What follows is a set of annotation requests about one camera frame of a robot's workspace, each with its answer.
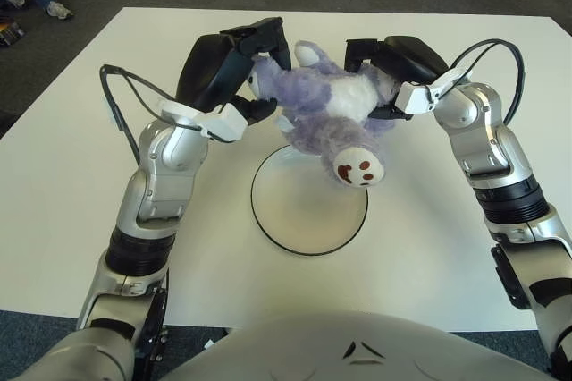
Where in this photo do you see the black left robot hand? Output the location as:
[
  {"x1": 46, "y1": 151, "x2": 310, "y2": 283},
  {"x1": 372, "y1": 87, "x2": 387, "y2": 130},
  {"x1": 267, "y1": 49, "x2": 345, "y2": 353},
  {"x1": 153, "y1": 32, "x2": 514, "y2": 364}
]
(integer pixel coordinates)
[{"x1": 174, "y1": 17, "x2": 294, "y2": 125}]

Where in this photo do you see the white plate with black rim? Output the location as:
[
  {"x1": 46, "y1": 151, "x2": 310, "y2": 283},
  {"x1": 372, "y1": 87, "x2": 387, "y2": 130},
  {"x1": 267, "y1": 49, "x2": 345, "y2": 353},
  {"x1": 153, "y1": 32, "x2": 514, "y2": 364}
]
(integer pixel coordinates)
[{"x1": 249, "y1": 146, "x2": 370, "y2": 258}]

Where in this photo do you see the silver robot torso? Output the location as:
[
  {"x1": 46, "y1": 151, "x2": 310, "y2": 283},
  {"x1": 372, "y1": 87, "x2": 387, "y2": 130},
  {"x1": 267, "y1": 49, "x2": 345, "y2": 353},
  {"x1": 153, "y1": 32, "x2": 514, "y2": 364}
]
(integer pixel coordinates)
[{"x1": 164, "y1": 311, "x2": 555, "y2": 381}]

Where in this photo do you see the purple plush bunny doll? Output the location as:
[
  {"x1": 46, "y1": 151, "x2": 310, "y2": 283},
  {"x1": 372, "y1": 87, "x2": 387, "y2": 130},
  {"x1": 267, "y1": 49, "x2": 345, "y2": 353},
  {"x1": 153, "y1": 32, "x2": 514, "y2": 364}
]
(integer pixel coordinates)
[{"x1": 243, "y1": 39, "x2": 406, "y2": 189}]

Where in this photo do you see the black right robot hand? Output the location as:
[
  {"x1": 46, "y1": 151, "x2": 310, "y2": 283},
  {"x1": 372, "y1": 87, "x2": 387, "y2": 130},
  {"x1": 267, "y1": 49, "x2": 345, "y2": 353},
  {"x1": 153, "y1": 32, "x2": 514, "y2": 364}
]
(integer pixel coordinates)
[{"x1": 343, "y1": 35, "x2": 450, "y2": 122}]

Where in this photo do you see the dark object at left edge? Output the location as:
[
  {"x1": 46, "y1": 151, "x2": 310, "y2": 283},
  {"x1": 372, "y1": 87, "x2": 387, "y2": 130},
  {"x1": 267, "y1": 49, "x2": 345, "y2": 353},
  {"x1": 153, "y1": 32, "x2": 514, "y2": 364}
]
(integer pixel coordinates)
[{"x1": 0, "y1": 21, "x2": 26, "y2": 47}]

